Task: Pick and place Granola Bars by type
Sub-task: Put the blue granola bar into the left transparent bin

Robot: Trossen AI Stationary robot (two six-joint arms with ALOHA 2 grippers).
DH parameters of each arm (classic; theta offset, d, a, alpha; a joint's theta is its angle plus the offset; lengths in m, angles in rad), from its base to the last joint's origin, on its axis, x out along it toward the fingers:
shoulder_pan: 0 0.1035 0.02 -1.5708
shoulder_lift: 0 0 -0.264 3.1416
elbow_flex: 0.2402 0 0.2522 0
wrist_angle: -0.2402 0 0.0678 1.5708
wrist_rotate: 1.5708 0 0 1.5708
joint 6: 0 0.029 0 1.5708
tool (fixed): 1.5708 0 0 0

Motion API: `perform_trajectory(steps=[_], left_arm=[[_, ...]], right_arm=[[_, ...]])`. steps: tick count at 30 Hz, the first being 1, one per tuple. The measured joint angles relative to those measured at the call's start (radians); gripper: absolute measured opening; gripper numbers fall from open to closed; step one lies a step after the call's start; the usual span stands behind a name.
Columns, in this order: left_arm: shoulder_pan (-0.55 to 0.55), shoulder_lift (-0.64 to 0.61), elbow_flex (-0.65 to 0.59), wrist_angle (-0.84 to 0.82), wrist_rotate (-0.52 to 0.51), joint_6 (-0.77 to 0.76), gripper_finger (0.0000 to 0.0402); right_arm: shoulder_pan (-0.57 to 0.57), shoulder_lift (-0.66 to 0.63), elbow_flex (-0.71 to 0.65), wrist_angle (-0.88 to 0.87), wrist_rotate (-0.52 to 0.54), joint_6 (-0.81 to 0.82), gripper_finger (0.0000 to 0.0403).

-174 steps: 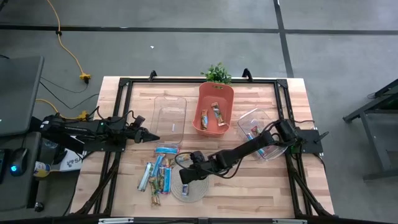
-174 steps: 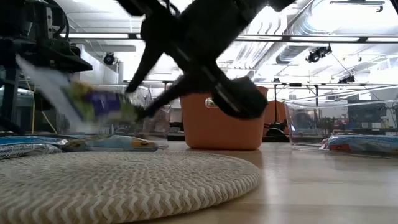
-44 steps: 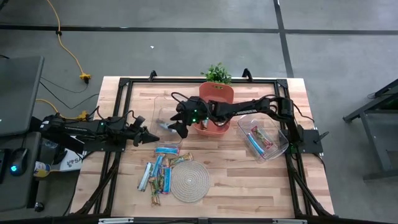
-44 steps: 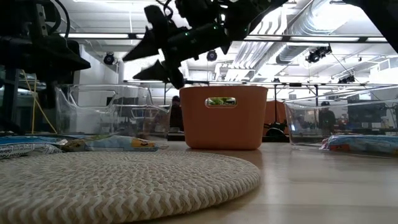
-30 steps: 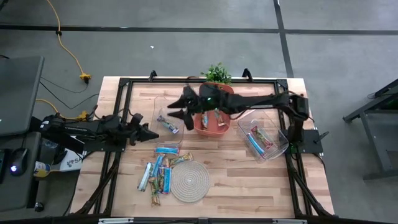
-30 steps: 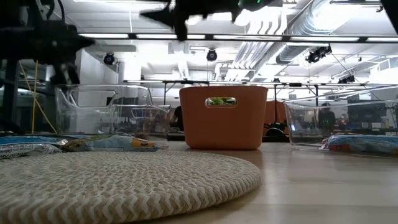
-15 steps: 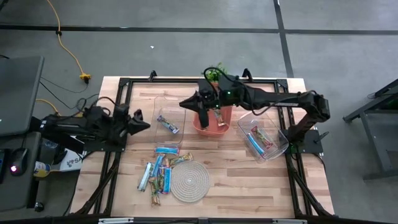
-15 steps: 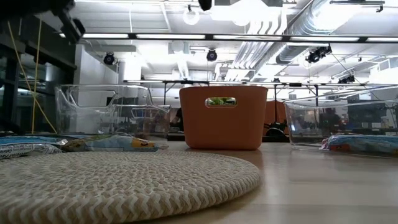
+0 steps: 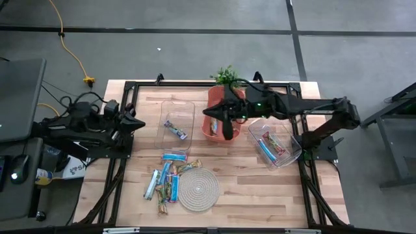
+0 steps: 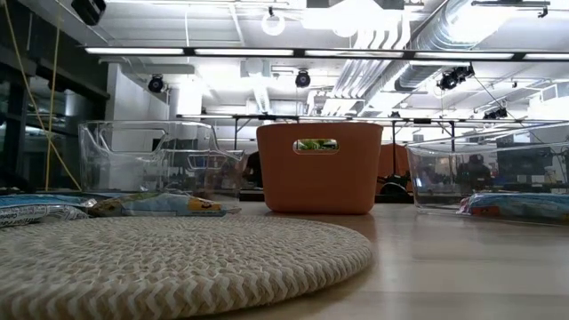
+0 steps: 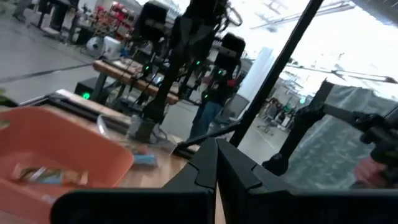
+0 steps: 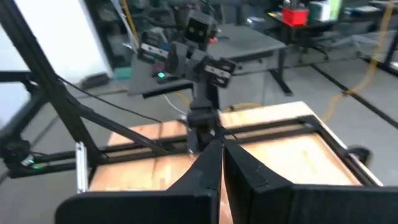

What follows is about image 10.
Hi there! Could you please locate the green yellow granola bar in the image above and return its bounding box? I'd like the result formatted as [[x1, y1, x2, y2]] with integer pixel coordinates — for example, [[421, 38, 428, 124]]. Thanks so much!
[[87, 191, 242, 219]]

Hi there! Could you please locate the clear plastic bin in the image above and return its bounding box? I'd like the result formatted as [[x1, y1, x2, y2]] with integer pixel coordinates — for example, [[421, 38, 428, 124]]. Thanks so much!
[[405, 140, 569, 227], [77, 119, 246, 202]]

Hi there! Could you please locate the green red granola bar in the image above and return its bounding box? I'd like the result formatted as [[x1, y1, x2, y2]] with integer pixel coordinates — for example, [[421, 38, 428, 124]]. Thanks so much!
[[457, 197, 501, 218]]

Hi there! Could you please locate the blue granola bar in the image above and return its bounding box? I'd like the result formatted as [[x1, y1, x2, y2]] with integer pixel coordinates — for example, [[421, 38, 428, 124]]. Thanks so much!
[[466, 191, 569, 222], [0, 204, 92, 229], [0, 193, 98, 210]]

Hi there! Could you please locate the green potted plant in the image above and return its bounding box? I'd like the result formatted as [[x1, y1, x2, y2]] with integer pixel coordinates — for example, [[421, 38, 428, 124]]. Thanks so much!
[[295, 139, 338, 151]]

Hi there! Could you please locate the orange plastic bin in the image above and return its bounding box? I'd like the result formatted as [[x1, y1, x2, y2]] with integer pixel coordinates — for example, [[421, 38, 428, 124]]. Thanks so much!
[[256, 122, 384, 216]]

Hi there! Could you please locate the long ceiling light strip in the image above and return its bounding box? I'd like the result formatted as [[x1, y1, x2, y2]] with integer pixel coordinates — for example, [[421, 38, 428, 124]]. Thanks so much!
[[84, 45, 569, 61], [177, 114, 569, 124]]

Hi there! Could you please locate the orange chair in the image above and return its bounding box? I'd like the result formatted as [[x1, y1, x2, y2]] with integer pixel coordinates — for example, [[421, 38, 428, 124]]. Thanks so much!
[[377, 142, 413, 192]]

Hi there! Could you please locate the round ceiling lamp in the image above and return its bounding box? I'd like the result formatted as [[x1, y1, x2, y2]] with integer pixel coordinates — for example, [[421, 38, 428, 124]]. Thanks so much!
[[260, 10, 287, 38]]

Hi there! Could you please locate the round woven beige mat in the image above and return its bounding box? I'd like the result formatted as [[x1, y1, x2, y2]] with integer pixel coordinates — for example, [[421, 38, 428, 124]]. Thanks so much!
[[0, 214, 373, 320]]

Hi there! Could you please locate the person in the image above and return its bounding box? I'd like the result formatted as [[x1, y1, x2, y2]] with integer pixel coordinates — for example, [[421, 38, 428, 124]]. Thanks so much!
[[457, 153, 493, 190]]

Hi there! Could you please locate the silver spiral ventilation duct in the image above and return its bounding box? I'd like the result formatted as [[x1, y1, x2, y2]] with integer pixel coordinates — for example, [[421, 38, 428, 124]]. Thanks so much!
[[393, 0, 508, 92]]

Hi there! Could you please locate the yellow extension cable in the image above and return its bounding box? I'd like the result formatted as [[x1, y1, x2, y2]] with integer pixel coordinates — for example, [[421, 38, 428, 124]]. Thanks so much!
[[1, 0, 83, 193]]

